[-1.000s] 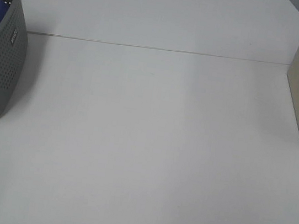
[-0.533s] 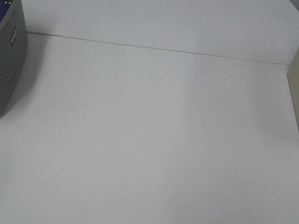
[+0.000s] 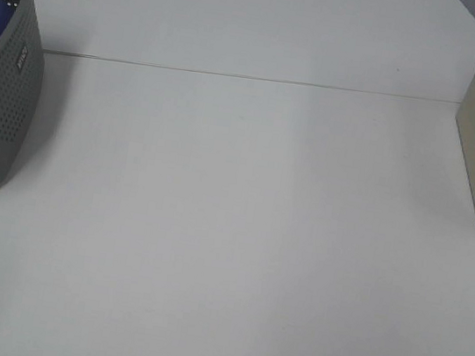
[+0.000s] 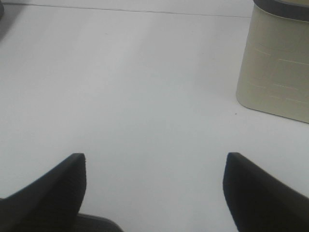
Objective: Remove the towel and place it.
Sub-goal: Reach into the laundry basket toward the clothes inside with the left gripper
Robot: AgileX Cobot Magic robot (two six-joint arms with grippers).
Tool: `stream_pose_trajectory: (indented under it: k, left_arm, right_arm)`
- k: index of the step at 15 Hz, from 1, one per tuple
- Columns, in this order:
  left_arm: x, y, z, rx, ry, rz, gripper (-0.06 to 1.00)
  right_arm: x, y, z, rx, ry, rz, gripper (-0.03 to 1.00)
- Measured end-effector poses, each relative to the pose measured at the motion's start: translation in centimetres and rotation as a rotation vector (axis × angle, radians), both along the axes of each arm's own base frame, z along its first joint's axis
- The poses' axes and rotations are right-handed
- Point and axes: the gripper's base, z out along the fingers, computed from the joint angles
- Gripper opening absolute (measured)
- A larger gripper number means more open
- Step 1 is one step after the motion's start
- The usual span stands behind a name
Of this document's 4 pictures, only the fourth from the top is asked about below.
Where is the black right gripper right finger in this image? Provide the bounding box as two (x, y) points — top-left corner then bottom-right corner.
(223, 152), (309, 232)

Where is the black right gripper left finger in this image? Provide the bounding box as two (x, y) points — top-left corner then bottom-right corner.
(0, 153), (86, 232)

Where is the beige plastic bin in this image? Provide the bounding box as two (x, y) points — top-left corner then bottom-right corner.
(236, 0), (309, 122)

